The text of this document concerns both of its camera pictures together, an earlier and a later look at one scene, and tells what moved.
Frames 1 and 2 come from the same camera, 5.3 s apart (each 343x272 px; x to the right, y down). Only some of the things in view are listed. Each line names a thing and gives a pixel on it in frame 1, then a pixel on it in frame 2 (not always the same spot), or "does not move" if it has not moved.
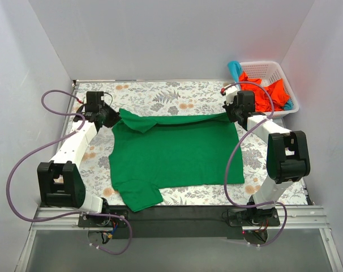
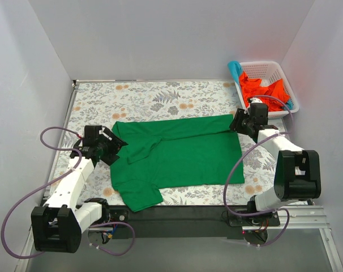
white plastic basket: (269, 72) does not move
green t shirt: (150, 153) does not move
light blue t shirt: (236, 69) does not move
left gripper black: (110, 117) to (114, 146)
